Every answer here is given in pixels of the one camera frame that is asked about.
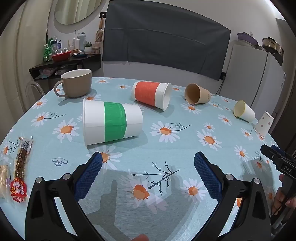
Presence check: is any black power cable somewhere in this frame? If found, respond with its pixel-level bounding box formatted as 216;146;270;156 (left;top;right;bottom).
216;72;226;95

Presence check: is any dark wooden shelf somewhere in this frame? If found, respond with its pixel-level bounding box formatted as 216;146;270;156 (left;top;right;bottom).
29;54;102;81

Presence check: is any purple pot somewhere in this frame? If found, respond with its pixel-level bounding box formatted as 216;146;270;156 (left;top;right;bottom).
237;32;259;47

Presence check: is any orange banded white paper cup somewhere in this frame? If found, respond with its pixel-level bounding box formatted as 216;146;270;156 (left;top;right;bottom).
132;81;172;111

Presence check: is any white pump bottle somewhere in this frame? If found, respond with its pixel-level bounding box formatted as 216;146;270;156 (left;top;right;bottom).
78;32;86;50

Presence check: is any beige ceramic mug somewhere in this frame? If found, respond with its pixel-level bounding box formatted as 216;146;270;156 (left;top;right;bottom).
54;69;92;98

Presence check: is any person's right hand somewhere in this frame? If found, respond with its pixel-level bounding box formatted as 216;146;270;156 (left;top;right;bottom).
271;174;296;216

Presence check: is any green banded white paper cup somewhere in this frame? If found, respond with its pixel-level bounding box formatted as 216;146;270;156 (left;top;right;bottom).
83;98;143;147

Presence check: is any pastel packet on shelf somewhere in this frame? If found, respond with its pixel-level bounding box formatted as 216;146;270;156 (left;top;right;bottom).
39;68;55;77

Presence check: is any daisy print blue tablecloth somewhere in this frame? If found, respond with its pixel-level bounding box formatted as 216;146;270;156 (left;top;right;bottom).
0;76;289;241

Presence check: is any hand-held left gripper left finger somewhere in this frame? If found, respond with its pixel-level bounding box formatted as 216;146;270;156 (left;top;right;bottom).
25;152;103;241

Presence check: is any small heart patterned paper cup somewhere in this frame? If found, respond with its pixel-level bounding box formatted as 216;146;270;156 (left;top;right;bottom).
254;111;274;139

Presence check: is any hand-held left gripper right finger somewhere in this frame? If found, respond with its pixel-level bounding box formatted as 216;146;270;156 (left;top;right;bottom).
194;152;271;241

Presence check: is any wooden hairbrush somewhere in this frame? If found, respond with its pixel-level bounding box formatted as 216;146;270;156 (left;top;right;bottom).
95;17;104;43

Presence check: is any steel pot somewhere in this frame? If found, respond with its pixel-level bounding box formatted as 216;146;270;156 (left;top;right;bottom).
261;37;284;66

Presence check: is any clear peanut snack packet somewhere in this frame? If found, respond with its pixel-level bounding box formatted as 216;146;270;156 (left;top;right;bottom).
0;164;10;200

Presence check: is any dark grey wall cloth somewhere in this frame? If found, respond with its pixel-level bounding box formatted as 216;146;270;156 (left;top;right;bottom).
102;0;231;81

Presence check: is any green glass bottle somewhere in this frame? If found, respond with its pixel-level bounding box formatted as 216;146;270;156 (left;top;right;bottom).
43;43;53;62

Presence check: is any clear plastic chair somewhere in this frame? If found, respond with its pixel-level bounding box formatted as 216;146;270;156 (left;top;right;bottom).
25;80;46;103

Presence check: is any brown paper cup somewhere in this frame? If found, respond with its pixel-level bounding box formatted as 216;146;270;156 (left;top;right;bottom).
184;83;211;105

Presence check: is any oval wall mirror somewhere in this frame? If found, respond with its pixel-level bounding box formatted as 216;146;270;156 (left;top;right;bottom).
54;0;107;31

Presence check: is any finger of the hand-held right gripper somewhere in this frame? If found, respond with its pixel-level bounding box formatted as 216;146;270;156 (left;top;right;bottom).
260;144;281;164
271;145;296;161

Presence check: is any small white paper cup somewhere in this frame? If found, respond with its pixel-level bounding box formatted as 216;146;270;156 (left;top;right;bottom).
233;100;256;122

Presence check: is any red snack bar packet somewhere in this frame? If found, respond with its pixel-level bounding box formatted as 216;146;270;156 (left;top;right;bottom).
9;137;33;202

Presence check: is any red bowl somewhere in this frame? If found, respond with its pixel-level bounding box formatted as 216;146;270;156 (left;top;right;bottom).
51;50;71;62

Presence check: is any white refrigerator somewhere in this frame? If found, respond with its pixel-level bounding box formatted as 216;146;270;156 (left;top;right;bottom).
221;40;286;114

